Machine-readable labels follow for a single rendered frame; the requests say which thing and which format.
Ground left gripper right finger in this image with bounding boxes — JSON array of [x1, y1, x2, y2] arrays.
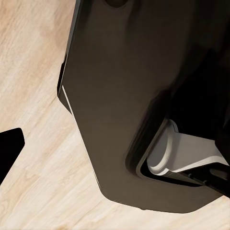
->
[[215, 127, 230, 166]]

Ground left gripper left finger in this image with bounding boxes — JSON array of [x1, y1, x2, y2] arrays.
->
[[0, 127, 25, 185]]

